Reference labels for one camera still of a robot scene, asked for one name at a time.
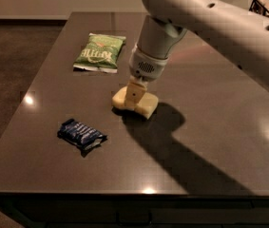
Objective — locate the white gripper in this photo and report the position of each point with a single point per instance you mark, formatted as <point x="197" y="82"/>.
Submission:
<point x="147" y="66"/>

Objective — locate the yellow sponge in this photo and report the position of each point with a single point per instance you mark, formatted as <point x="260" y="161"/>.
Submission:
<point x="145" y="107"/>

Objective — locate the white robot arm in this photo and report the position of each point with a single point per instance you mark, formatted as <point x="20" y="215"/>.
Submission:
<point x="239" y="35"/>

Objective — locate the blue rxbar blueberry wrapper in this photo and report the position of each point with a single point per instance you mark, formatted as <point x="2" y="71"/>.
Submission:
<point x="82" y="136"/>

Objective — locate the green kettle chips bag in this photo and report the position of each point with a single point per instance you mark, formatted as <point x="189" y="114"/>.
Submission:
<point x="100" y="53"/>

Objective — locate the dark drawer handle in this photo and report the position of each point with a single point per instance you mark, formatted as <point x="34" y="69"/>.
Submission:
<point x="134" y="219"/>

